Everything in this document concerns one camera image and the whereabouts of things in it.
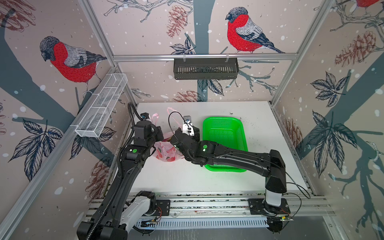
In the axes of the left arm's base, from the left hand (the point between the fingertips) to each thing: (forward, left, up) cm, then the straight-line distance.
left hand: (157, 127), depth 75 cm
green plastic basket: (+14, -42, -25) cm, 51 cm away
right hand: (-2, -13, 0) cm, 13 cm away
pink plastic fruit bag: (-7, -3, -11) cm, 14 cm away
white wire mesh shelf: (+12, +31, +5) cm, 34 cm away
